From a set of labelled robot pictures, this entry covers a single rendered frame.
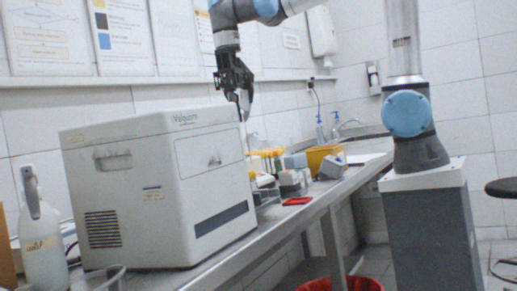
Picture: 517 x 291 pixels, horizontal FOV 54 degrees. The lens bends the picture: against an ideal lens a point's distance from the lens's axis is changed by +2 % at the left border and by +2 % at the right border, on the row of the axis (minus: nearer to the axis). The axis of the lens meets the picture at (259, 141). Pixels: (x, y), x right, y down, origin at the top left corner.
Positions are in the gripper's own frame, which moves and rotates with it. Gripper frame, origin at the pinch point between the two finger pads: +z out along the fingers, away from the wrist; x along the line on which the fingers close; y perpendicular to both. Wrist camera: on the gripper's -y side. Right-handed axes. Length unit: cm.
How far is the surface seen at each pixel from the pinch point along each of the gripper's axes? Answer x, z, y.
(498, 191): 59, 50, -109
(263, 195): 10.0, 20.5, 15.4
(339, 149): 11, 18, -49
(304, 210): 17.0, 27.1, 7.0
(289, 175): 7.3, 19.4, -9.2
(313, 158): 2.8, 19.1, -43.2
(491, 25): 64, -33, -252
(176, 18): -49, -45, -49
